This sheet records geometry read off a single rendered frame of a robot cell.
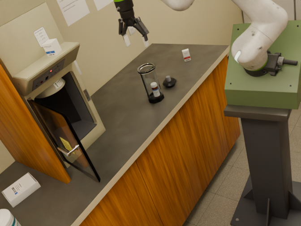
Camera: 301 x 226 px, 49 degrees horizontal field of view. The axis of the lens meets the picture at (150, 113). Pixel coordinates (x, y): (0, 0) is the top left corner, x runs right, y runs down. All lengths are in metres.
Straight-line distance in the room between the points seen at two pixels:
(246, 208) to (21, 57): 1.77
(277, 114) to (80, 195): 1.02
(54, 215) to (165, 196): 0.75
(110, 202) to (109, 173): 0.15
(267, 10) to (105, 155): 1.04
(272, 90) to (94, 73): 1.26
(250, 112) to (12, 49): 1.16
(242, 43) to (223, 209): 1.37
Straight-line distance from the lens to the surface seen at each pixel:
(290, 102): 1.72
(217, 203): 2.57
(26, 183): 1.82
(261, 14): 1.52
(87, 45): 2.35
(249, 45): 1.53
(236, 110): 1.77
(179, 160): 2.12
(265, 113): 1.73
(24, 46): 1.58
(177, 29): 3.16
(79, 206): 1.58
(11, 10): 1.56
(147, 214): 1.99
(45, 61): 1.55
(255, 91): 1.73
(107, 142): 1.84
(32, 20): 1.60
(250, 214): 2.47
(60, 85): 1.71
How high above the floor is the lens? 2.00
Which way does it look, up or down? 33 degrees down
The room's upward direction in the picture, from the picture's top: 20 degrees counter-clockwise
